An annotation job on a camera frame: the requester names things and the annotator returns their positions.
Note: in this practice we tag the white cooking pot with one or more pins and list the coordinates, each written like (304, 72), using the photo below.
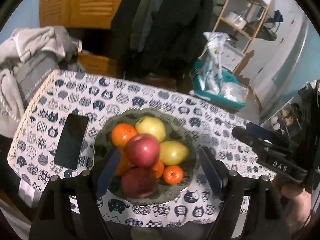
(236, 20)

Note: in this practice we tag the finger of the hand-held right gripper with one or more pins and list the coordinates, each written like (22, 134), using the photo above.
(250, 138)
(267, 133)

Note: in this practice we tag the bright red apple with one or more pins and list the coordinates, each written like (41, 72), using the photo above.
(143, 150)

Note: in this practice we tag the wooden louvered wardrobe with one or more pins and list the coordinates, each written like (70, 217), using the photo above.
(87, 2)

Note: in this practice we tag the olive hanging bag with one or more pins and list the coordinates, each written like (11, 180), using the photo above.
(268, 33)

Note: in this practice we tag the black hooded coat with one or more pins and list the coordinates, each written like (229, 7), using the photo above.
(180, 17)

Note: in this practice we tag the grey door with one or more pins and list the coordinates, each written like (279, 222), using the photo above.
(282, 67)

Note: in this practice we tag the white rice bag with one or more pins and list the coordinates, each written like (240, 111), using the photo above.
(212, 62)

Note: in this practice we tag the shoe rack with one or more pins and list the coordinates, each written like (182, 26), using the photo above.
(287, 105)

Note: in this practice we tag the grey clothing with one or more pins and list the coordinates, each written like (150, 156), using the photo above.
(63, 45)

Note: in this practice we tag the person's right hand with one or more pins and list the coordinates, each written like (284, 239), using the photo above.
(295, 200)

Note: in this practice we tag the dark red apple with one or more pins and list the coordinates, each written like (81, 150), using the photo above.
(138, 183)

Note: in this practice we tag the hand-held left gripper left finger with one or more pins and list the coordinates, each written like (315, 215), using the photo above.
(108, 172)

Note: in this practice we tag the large orange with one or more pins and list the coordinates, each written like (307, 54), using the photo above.
(123, 135)
(122, 163)

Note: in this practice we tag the black smartphone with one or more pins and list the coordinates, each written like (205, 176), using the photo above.
(71, 140)

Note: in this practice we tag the grey fabric bag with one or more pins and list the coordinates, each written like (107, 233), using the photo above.
(35, 80)

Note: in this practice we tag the white printed box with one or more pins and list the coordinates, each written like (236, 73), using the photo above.
(231, 55)

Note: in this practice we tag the grey jacket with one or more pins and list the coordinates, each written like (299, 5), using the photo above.
(145, 17)

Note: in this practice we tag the wooden shelf rack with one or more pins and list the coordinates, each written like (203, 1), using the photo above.
(237, 28)

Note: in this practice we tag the wooden drawer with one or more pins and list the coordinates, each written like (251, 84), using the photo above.
(97, 65)

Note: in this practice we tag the yellow-green lemon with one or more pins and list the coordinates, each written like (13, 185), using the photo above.
(173, 152)
(151, 127)

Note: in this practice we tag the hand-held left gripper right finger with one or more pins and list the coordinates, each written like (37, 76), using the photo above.
(212, 173)

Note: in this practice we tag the small mandarin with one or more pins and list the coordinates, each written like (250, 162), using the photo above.
(173, 174)
(157, 168)

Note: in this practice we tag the teal plastic crate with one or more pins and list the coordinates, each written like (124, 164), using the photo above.
(225, 101)

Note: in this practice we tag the green glass bowl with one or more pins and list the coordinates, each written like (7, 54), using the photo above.
(180, 130)

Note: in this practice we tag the cat print tablecloth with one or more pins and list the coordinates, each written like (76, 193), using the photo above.
(175, 100)

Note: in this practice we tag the clear plastic bag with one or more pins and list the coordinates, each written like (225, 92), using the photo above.
(233, 91)

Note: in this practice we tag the cardboard box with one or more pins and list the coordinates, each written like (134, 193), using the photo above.
(253, 100)

